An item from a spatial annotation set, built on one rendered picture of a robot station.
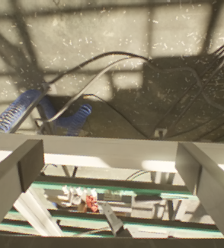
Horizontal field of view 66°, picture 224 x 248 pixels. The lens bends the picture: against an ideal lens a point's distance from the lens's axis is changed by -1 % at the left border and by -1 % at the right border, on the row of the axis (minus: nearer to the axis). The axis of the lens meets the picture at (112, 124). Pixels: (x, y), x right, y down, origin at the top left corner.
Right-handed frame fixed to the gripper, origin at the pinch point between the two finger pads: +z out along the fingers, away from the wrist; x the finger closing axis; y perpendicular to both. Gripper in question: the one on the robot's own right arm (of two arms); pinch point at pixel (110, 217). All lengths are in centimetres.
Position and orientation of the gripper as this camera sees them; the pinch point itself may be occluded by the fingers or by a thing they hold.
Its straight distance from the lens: 70.2
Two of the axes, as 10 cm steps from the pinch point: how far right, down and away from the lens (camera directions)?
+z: -5.1, -4.9, 7.1
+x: -1.3, -7.6, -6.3
